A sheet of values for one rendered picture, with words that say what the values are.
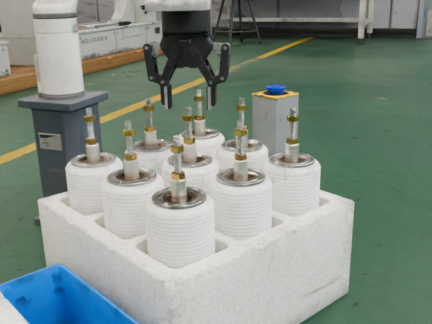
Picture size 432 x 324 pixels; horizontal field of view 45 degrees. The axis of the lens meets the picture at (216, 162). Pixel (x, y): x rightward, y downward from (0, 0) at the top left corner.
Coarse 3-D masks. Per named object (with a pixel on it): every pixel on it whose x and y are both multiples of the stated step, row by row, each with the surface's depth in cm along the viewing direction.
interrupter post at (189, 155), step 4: (184, 144) 87; (192, 144) 87; (184, 148) 87; (188, 148) 87; (192, 148) 87; (184, 152) 87; (188, 152) 87; (192, 152) 87; (196, 152) 88; (184, 156) 87; (188, 156) 87; (192, 156) 87; (196, 156) 88; (184, 160) 88; (188, 160) 87; (192, 160) 87; (196, 160) 88
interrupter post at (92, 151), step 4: (88, 144) 88; (96, 144) 88; (88, 148) 88; (92, 148) 88; (96, 148) 88; (88, 152) 88; (92, 152) 88; (96, 152) 88; (88, 156) 88; (92, 156) 88; (96, 156) 88; (88, 160) 88; (92, 160) 88; (96, 160) 88
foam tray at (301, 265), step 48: (48, 240) 92; (96, 240) 77; (144, 240) 77; (240, 240) 76; (288, 240) 79; (336, 240) 88; (96, 288) 81; (144, 288) 70; (192, 288) 67; (240, 288) 74; (288, 288) 81; (336, 288) 91
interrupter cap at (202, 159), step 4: (200, 152) 91; (172, 156) 90; (200, 156) 90; (204, 156) 89; (208, 156) 89; (168, 160) 87; (172, 160) 88; (200, 160) 88; (204, 160) 87; (208, 160) 87; (212, 160) 88; (172, 164) 86; (184, 164) 86; (188, 164) 86; (192, 164) 86; (196, 164) 86; (200, 164) 85; (204, 164) 86; (208, 164) 86
